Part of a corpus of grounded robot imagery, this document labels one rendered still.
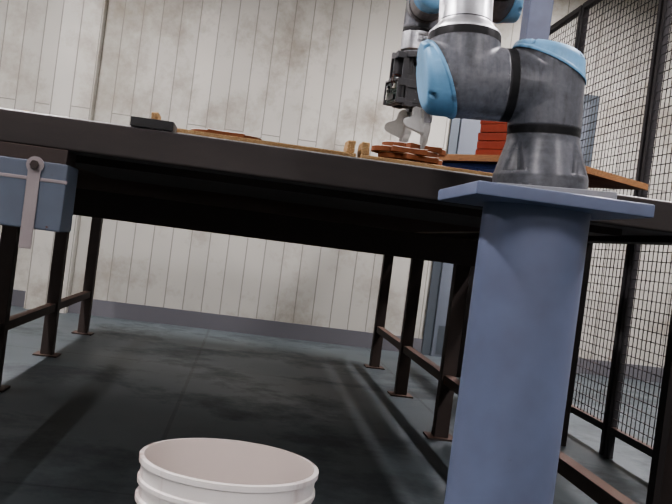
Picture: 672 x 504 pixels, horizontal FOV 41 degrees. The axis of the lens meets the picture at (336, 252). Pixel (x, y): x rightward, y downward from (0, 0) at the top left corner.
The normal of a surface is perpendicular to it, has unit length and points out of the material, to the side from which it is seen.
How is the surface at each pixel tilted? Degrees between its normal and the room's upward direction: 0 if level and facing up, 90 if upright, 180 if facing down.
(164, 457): 87
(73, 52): 90
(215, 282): 90
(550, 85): 93
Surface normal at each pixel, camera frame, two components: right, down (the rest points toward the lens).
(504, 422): -0.29, -0.03
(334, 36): 0.10, 0.02
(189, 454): 0.57, 0.03
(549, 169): 0.01, -0.28
